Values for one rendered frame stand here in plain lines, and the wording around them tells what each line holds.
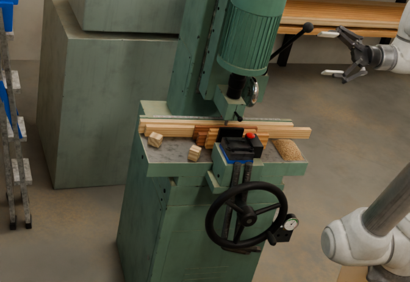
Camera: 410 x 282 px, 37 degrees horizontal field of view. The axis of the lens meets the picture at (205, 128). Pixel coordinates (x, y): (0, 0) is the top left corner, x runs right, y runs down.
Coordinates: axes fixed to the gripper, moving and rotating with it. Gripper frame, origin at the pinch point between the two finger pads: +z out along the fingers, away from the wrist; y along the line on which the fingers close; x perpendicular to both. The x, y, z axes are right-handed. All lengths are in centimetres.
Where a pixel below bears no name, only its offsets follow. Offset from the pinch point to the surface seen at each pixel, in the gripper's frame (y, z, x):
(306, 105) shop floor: 48, -121, -221
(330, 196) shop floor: -29, -90, -150
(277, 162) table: -32.5, 7.9, -25.7
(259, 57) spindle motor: -1.4, 22.1, -4.0
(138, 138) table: -22, 55, -39
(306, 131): -18.9, -9.7, -33.5
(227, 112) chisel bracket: -15.2, 26.8, -23.5
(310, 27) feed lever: 4.3, 10.1, 9.5
